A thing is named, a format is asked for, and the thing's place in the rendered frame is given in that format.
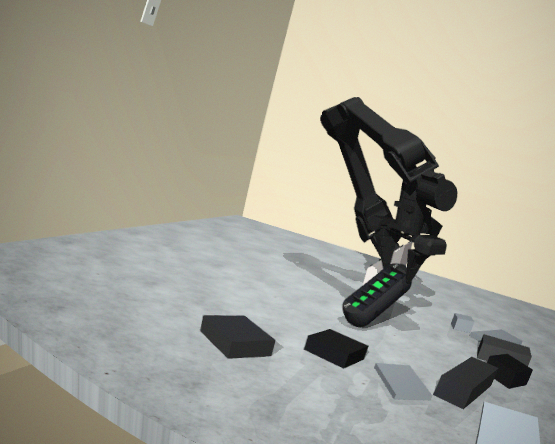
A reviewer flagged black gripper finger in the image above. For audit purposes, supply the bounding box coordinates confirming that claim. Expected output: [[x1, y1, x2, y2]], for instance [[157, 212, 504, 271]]
[[406, 249, 435, 283], [373, 233, 402, 268]]

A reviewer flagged dark grey switch panel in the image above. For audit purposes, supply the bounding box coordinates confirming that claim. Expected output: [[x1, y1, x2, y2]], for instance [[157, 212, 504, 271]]
[[342, 263, 412, 328]]

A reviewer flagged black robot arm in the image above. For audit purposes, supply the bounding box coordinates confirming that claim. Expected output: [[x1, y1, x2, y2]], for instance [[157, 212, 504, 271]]
[[320, 97, 457, 256]]

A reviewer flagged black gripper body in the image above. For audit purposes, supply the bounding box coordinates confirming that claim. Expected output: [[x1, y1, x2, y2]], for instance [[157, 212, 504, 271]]
[[367, 196, 447, 255]]

